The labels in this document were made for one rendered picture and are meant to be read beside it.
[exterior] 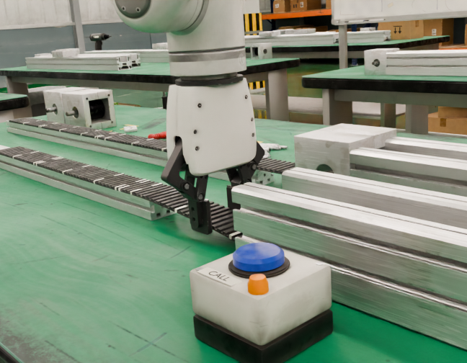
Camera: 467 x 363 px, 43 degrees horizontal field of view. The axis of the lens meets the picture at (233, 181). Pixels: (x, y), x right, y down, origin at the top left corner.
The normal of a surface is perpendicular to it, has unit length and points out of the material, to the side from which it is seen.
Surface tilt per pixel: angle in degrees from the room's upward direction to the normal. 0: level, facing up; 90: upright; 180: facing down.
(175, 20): 142
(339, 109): 90
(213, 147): 94
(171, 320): 0
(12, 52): 90
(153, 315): 0
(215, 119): 91
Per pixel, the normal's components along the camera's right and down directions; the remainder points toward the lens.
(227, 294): -0.74, 0.22
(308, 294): 0.66, 0.15
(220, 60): 0.38, 0.22
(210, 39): 0.13, 0.26
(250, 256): -0.10, -0.95
